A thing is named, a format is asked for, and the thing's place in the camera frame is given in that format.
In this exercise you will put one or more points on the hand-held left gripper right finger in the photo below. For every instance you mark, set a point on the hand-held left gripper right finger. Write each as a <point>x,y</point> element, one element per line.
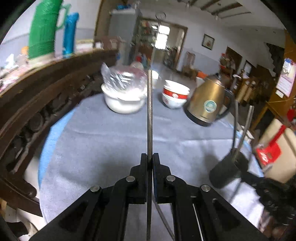
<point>156,178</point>

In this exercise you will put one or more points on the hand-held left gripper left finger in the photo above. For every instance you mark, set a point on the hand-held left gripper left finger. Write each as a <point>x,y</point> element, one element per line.
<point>143,178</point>

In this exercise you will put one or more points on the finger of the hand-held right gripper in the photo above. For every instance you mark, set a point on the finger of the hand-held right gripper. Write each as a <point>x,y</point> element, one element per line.
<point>251,177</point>

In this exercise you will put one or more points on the grey perforated metal chopstick holder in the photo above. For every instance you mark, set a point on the grey perforated metal chopstick holder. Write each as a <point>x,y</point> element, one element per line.
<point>225,171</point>

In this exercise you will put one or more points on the dark metal chopstick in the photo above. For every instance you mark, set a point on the dark metal chopstick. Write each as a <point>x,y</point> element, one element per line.
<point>149,115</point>
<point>163,219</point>
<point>235,125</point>
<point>245,129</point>
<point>198,224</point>

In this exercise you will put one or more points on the cream chair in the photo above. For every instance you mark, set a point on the cream chair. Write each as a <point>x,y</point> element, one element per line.
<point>284,166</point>

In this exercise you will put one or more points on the grey tablecloth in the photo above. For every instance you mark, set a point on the grey tablecloth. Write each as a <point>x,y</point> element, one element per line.
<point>104,143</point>

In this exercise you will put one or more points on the white ceramic pot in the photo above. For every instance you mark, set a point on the white ceramic pot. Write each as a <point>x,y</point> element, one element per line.
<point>124,103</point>

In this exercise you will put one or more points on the white bowl red emblem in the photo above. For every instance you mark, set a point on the white bowl red emblem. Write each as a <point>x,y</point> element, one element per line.
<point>172,102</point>

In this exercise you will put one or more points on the wooden stair railing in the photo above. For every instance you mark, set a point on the wooden stair railing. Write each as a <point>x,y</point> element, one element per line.
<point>252,92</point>

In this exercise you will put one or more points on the gold electric kettle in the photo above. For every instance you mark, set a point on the gold electric kettle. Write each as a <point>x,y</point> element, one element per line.
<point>208,104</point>

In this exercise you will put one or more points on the white bowl red band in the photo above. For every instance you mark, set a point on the white bowl red band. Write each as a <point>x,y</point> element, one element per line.
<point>177,89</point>

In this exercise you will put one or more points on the blue table cover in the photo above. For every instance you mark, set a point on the blue table cover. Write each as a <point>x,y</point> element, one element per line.
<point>49,143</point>

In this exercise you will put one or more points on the clear plastic bag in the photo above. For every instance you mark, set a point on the clear plastic bag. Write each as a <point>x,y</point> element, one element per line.
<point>122,77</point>

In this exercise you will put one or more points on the wooden chair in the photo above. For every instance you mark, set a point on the wooden chair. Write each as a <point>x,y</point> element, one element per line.
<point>189,63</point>

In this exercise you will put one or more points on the dark carved wooden bench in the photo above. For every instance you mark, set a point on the dark carved wooden bench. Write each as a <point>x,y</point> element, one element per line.
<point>27,111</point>

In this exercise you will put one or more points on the grey refrigerator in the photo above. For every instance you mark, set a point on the grey refrigerator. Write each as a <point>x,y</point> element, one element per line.
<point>122,32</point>

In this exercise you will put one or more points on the blue thermos bottle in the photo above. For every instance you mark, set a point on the blue thermos bottle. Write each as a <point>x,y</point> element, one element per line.
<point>70,34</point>

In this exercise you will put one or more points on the green thermos jug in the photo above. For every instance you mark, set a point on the green thermos jug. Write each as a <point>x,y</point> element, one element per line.
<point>42,27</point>

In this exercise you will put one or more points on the wall calendar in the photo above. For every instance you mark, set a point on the wall calendar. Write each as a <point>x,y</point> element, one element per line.
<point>286,77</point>

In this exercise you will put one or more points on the wooden door frame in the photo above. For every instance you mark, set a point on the wooden door frame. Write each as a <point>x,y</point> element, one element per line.
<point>182,44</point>

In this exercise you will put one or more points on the framed wall picture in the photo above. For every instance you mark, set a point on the framed wall picture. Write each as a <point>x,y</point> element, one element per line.
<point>208,42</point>

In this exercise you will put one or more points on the round wall clock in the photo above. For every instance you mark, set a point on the round wall clock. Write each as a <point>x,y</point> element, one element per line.
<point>160,15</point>

